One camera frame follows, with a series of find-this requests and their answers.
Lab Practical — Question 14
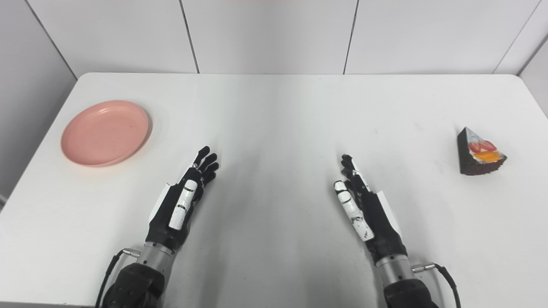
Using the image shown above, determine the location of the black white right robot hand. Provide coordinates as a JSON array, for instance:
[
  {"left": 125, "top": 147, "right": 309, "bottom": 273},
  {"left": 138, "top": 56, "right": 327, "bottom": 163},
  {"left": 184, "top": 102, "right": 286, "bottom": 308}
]
[{"left": 333, "top": 154, "right": 408, "bottom": 266}]

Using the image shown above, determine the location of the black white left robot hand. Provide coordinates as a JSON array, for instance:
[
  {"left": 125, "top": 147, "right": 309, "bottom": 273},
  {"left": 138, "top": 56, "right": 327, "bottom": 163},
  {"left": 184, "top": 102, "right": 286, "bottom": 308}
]
[{"left": 145, "top": 146, "right": 220, "bottom": 253}]

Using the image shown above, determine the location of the pink round plate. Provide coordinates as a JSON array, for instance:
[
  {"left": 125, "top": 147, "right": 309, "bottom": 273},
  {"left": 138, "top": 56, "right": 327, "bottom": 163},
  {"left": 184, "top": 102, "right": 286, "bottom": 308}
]
[{"left": 60, "top": 100, "right": 150, "bottom": 167}]

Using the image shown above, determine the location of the chocolate cake slice with fruit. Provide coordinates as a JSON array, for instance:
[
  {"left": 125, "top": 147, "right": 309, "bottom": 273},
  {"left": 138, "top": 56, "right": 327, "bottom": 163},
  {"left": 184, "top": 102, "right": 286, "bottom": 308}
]
[{"left": 456, "top": 127, "right": 508, "bottom": 176}]

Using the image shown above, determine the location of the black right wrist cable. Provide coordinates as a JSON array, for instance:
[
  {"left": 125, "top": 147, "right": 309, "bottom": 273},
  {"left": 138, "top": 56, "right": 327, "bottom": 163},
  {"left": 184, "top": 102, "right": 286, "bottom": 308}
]
[{"left": 412, "top": 263, "right": 462, "bottom": 308}]

